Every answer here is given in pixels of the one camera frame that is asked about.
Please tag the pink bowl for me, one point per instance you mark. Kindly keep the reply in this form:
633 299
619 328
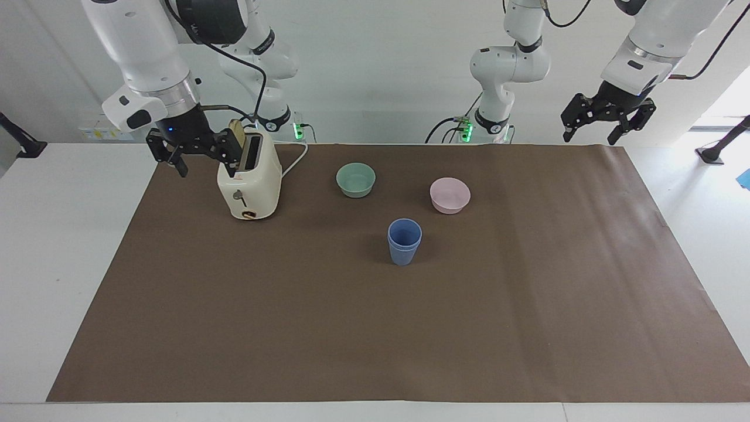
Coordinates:
450 194

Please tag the black stand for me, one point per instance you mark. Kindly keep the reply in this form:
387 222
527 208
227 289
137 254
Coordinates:
718 149
26 146

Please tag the blue cup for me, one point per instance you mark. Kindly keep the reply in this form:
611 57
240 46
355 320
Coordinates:
403 255
404 231

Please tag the cream toaster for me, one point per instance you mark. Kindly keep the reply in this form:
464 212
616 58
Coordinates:
252 187

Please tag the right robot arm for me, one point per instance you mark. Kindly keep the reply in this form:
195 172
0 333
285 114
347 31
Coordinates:
143 47

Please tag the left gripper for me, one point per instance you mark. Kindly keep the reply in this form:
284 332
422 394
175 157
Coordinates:
620 97

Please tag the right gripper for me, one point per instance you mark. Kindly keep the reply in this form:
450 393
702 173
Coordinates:
186 130

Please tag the toast slice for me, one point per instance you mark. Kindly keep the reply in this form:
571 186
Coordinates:
236 130

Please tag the green bowl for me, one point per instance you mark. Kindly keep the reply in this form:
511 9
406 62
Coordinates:
355 179

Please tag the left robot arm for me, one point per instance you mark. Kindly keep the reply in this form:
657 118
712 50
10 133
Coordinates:
510 64

